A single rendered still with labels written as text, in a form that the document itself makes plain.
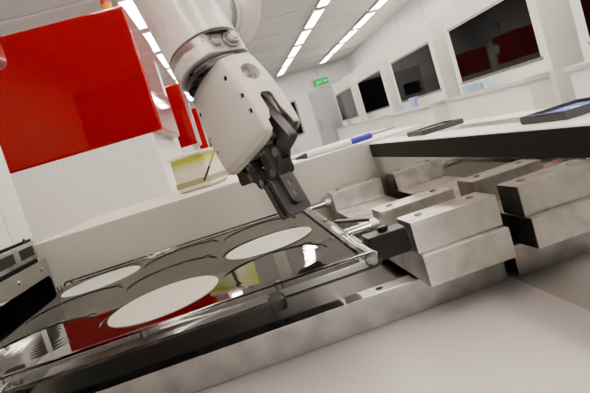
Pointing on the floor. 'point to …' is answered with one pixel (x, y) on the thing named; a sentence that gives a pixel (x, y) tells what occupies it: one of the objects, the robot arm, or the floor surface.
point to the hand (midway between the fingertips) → (287, 196)
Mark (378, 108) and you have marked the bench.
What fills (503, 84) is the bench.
